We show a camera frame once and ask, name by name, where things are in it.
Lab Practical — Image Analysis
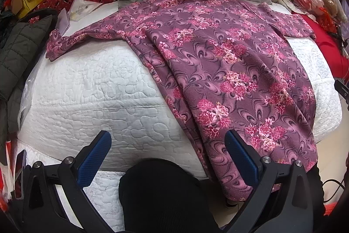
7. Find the purple pink floral garment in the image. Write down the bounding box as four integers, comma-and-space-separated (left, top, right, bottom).
46, 0, 318, 201

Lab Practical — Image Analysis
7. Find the black knee clothing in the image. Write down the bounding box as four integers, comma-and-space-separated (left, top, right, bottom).
118, 159, 220, 232

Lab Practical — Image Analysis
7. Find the red blanket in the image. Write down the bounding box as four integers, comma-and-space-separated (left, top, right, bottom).
292, 12, 348, 82

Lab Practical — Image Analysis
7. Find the white quilted mattress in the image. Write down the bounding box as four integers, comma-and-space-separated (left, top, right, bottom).
16, 0, 343, 232

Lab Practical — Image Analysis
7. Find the dark green quilted jacket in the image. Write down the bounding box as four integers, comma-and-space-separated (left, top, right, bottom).
1, 8, 58, 165

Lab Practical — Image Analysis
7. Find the lilac card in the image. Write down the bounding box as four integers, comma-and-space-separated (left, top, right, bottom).
55, 8, 70, 35

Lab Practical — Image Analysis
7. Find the black cable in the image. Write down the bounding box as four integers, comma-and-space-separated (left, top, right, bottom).
321, 179, 346, 202

